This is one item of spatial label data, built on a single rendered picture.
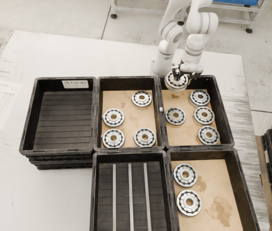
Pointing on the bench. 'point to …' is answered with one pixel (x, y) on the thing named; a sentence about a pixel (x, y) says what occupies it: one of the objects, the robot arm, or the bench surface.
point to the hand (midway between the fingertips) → (183, 80)
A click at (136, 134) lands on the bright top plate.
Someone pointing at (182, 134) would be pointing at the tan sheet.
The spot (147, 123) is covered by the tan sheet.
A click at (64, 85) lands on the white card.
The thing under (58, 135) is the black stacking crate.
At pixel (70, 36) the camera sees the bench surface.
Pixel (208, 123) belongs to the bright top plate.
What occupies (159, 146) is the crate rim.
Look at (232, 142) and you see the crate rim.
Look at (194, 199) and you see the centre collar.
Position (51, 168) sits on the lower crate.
